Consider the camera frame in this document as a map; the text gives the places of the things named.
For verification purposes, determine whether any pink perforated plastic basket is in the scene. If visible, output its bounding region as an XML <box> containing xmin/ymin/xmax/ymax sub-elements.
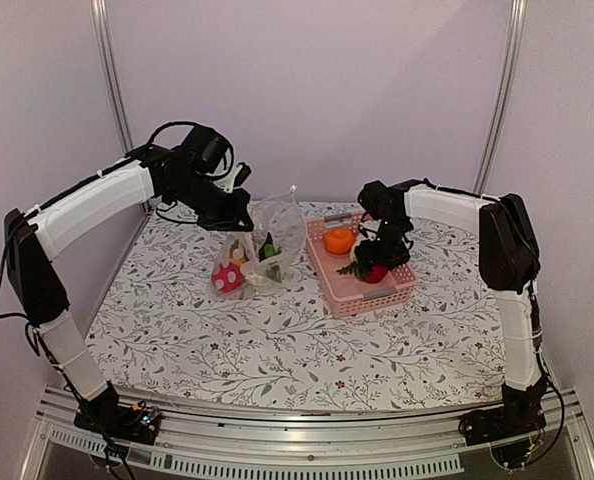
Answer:
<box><xmin>305</xmin><ymin>211</ymin><xmax>417</xmax><ymax>318</ymax></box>

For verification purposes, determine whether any floral patterned table mat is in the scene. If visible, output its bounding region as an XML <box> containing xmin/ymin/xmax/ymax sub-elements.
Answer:
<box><xmin>86</xmin><ymin>206</ymin><xmax>509</xmax><ymax>411</ymax></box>

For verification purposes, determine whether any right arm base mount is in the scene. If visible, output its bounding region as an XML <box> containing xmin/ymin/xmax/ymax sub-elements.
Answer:
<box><xmin>458</xmin><ymin>406</ymin><xmax>546</xmax><ymax>470</ymax></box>

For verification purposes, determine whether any yellow lemon toy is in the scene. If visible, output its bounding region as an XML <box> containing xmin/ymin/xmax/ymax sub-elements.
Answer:
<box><xmin>227</xmin><ymin>239</ymin><xmax>249</xmax><ymax>266</ymax></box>

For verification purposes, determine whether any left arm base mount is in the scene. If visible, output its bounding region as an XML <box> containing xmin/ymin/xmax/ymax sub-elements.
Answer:
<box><xmin>74</xmin><ymin>399</ymin><xmax>162</xmax><ymax>445</ymax></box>

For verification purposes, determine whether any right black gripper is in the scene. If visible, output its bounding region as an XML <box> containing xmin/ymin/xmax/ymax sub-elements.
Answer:
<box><xmin>354</xmin><ymin>218</ymin><xmax>409</xmax><ymax>277</ymax></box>

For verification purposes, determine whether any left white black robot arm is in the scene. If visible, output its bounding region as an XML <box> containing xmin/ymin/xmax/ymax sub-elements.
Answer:
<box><xmin>0</xmin><ymin>121</ymin><xmax>253</xmax><ymax>434</ymax></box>

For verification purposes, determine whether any aluminium vertical post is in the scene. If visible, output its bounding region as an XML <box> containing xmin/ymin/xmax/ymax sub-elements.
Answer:
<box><xmin>473</xmin><ymin>0</ymin><xmax>527</xmax><ymax>195</ymax></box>
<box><xmin>90</xmin><ymin>0</ymin><xmax>134</xmax><ymax>152</ymax></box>

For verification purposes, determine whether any orange tangerine toy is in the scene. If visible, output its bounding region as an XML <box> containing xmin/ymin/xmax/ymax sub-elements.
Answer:
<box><xmin>323</xmin><ymin>228</ymin><xmax>356</xmax><ymax>255</ymax></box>

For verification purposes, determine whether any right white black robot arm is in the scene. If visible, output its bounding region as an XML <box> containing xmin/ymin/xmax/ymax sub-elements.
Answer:
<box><xmin>354</xmin><ymin>179</ymin><xmax>545</xmax><ymax>393</ymax></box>

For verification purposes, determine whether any red apple toy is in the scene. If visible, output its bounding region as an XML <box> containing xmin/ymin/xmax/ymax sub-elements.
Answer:
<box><xmin>363</xmin><ymin>265</ymin><xmax>389</xmax><ymax>284</ymax></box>

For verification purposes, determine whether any right aluminium vertical post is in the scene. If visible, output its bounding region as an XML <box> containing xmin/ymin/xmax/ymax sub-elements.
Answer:
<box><xmin>473</xmin><ymin>0</ymin><xmax>527</xmax><ymax>195</ymax></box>

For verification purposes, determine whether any clear zip top bag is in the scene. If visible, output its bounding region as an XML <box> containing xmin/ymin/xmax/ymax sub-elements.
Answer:
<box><xmin>209</xmin><ymin>185</ymin><xmax>306</xmax><ymax>299</ymax></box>

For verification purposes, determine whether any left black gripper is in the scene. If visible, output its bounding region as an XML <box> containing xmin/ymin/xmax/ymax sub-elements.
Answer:
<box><xmin>169</xmin><ymin>172</ymin><xmax>255</xmax><ymax>232</ymax></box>

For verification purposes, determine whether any aluminium front rail frame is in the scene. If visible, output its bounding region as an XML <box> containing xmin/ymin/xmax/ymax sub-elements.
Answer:
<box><xmin>20</xmin><ymin>387</ymin><xmax>594</xmax><ymax>479</ymax></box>

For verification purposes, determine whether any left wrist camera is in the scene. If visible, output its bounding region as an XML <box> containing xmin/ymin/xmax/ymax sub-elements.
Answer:
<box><xmin>226</xmin><ymin>162</ymin><xmax>252</xmax><ymax>192</ymax></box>

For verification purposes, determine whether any white radish toy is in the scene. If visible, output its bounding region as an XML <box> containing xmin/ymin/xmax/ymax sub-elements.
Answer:
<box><xmin>242</xmin><ymin>254</ymin><xmax>285</xmax><ymax>292</ymax></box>

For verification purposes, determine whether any left aluminium vertical post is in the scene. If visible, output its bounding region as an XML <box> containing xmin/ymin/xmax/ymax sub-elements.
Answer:
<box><xmin>90</xmin><ymin>0</ymin><xmax>134</xmax><ymax>152</ymax></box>

